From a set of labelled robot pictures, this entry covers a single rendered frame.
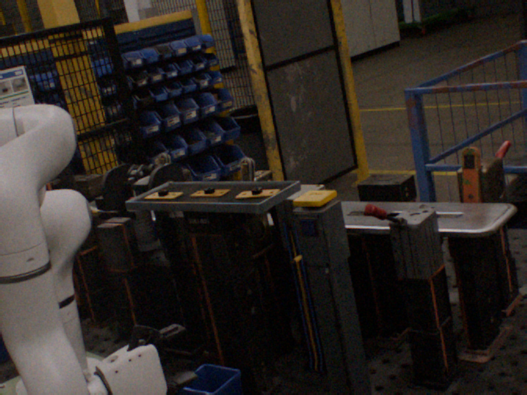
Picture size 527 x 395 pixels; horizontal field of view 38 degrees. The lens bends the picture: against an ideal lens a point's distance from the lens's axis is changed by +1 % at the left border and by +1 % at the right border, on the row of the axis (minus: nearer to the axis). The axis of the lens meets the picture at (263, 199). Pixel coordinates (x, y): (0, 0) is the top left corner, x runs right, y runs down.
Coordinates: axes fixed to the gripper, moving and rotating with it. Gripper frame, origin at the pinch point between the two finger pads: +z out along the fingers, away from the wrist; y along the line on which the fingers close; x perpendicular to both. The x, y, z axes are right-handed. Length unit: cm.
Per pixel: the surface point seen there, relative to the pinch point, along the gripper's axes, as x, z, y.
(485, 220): 12, 66, -4
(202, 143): -291, 159, 17
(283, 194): -2.0, 28.7, -20.1
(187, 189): -29.4, 21.9, -21.0
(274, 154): -293, 209, 39
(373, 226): -7, 52, -4
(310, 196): 5.1, 29.9, -20.0
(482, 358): 10, 60, 26
